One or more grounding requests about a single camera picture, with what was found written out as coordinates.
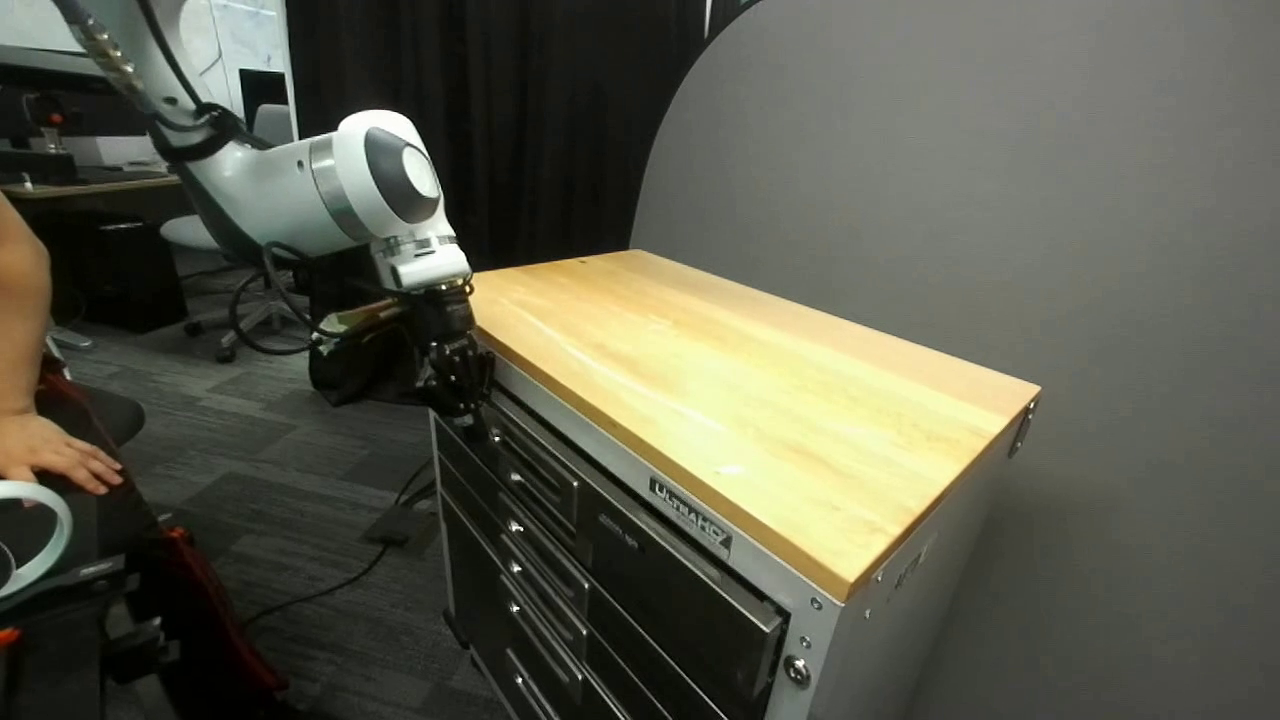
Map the person's hand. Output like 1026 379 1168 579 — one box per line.
0 413 123 497

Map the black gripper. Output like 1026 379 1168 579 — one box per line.
406 283 495 416

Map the wooden top tool cabinet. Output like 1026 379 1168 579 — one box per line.
431 253 1042 720

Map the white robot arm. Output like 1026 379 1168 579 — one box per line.
53 0 493 416

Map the black office chair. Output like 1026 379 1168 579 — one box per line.
160 217 313 366

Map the person's forearm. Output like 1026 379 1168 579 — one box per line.
0 196 53 416

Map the white round object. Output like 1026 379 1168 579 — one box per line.
0 480 75 597

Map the black cable on floor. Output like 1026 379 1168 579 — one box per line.
237 456 440 632

